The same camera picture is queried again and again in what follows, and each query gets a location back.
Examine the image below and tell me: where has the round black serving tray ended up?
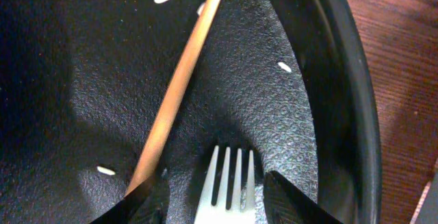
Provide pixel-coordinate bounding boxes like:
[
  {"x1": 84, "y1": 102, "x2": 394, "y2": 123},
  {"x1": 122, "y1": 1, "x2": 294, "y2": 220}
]
[{"x1": 1, "y1": 0, "x2": 381, "y2": 223}]

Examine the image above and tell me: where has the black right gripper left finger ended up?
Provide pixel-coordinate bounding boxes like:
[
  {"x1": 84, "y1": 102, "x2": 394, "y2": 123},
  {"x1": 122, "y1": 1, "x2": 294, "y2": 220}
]
[{"x1": 91, "y1": 175, "x2": 164, "y2": 224}]

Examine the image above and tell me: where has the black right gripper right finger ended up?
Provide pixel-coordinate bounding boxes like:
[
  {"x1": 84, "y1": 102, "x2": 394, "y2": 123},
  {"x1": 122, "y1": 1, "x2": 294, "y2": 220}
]
[{"x1": 263, "y1": 171, "x2": 342, "y2": 224}]

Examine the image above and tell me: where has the white plastic fork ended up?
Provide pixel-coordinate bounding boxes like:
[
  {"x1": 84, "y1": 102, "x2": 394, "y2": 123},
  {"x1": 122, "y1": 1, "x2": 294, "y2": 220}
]
[{"x1": 194, "y1": 146, "x2": 256, "y2": 224}]

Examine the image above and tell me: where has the wooden chopstick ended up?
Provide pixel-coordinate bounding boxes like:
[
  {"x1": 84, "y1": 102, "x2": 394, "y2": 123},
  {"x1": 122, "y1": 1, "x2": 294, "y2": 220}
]
[{"x1": 126, "y1": 0, "x2": 221, "y2": 195}]

